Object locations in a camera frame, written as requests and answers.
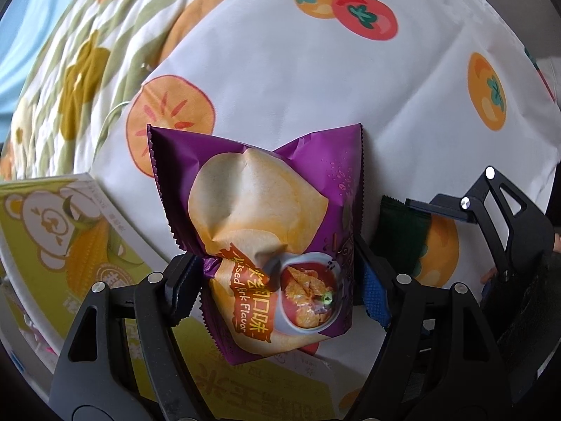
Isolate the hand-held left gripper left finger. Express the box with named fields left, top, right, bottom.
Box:
left=48, top=252, right=204, bottom=421

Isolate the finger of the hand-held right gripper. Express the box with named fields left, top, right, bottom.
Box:
left=405, top=166, right=555, bottom=282

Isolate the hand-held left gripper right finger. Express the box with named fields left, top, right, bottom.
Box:
left=346, top=234, right=519, bottom=421

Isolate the dark green packet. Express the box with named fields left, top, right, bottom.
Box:
left=379, top=195, right=434, bottom=279

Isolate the purple potato chips packet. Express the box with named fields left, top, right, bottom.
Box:
left=147, top=123, right=366, bottom=367

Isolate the yellow corn box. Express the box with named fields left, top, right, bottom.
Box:
left=0, top=174, right=347, bottom=421

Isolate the green striped flower quilt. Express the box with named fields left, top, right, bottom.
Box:
left=0, top=0, right=272, bottom=180

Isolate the white fruit printed blanket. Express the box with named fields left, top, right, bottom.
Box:
left=94, top=0, right=561, bottom=421

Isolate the light blue cloth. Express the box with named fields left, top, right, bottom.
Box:
left=2, top=0, right=77, bottom=115

